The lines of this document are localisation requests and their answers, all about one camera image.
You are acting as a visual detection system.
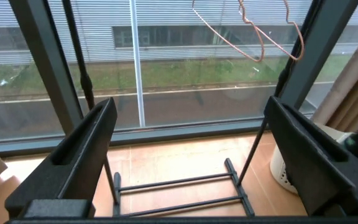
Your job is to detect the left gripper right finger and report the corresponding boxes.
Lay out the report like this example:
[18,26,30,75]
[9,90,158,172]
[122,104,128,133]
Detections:
[264,95,358,217]

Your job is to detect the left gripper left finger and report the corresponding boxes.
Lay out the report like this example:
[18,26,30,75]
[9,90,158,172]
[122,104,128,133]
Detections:
[4,97,118,218]

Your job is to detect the white laundry basket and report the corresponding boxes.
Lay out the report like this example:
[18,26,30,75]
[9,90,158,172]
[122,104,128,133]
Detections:
[270,123,356,195]

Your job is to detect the black clothes rack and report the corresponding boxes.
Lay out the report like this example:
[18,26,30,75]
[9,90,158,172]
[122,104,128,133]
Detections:
[61,0,315,218]

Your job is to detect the window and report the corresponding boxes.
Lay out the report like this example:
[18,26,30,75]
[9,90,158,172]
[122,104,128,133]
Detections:
[0,0,358,156]

